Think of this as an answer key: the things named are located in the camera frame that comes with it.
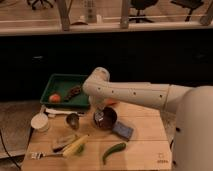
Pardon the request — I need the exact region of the black office chair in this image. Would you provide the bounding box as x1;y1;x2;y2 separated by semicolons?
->
130;0;158;23

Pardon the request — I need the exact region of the yellow corn toy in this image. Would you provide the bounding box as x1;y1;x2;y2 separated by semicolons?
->
62;135;89;158

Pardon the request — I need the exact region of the grey blue towel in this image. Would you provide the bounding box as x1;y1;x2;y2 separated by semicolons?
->
94;112;104;122

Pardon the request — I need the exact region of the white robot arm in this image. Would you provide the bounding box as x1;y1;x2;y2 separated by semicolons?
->
83;67;213;171

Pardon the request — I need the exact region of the metal cup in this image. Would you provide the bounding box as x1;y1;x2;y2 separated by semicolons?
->
66;113;79;130

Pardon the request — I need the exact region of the purple bowl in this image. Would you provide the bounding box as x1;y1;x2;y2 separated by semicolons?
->
93;107;117;130

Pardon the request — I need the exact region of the orange bowl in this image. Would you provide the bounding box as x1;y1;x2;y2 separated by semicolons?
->
105;99;118;106

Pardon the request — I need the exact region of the black cable left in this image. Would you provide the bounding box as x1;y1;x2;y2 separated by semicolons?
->
0;129;22;171

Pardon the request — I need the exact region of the grey brown cloth piece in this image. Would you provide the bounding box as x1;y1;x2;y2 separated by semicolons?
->
52;134;78;152

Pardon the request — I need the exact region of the green plastic tray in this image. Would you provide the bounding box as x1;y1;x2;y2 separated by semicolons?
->
40;74;90;109

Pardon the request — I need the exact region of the orange tomato toy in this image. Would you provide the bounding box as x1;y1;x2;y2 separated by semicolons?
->
48;93;61;103

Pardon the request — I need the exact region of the silver fork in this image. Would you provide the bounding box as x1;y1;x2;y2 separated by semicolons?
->
29;152;63;160

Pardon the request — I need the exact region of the green chili pepper toy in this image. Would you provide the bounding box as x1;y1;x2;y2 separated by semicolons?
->
102;143;126;164

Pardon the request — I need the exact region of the white round container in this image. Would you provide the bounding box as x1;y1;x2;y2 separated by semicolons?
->
31;114;49;132

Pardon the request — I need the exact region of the blue sponge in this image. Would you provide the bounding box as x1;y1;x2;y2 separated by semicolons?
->
112;121;133;141

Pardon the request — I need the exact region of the white spatula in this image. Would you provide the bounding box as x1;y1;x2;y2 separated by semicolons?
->
45;108;85;117

